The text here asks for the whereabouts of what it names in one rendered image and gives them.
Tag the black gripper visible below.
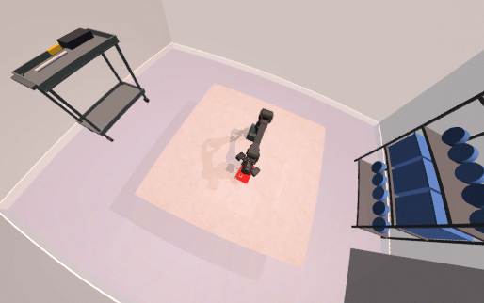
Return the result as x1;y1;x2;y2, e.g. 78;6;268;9
235;152;261;177

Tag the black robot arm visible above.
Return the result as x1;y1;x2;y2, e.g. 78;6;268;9
241;108;274;175

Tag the red circuit board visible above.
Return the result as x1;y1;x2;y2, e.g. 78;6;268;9
235;166;250;184

